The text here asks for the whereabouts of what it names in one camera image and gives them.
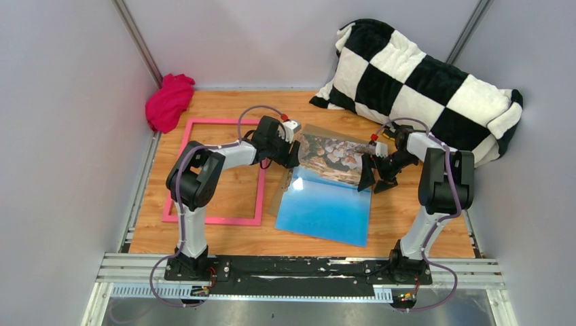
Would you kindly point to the black white checkered pillow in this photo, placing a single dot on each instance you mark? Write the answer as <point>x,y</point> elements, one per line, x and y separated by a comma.
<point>381,75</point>

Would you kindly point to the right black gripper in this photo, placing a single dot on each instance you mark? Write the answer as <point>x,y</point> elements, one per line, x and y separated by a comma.
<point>367,178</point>

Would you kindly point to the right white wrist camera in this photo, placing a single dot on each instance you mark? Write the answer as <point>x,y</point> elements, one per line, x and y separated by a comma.
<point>378,149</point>

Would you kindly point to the brown frame backing board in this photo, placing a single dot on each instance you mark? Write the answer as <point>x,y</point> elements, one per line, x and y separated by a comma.
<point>286,176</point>

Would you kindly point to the pink picture frame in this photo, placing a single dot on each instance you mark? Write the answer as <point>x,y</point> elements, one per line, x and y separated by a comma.
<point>168,217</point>

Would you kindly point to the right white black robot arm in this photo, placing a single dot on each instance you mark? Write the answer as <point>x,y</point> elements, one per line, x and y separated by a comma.
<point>445,190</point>

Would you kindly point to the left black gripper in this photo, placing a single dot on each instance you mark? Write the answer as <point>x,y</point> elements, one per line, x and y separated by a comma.
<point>289,160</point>

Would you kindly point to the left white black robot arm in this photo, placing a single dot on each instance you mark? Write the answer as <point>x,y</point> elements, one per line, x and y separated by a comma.
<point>194,178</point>

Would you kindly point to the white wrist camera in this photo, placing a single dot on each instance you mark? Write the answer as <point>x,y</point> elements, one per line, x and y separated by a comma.
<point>378,149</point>
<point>288,130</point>

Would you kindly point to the beach landscape photo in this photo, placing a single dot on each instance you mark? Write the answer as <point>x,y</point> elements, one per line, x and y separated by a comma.
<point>320,198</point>

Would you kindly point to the magenta cloth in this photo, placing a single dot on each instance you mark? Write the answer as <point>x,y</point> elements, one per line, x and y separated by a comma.
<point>165,107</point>

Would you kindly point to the aluminium corner post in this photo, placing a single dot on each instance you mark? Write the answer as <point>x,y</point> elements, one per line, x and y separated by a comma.
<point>480,10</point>
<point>131,26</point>

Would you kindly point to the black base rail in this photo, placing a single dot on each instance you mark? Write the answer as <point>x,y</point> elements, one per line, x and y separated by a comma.
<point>297,277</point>

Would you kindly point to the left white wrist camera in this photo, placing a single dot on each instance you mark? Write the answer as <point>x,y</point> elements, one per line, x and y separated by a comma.
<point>288,130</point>

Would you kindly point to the yellow black screwdriver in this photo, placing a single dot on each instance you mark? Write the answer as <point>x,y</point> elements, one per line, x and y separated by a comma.
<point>390,134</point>

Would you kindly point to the right aluminium corner post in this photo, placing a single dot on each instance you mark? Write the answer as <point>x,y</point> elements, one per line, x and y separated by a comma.
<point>480,10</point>

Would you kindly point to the left aluminium corner post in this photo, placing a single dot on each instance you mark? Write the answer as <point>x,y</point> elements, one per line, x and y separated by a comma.
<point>131,26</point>

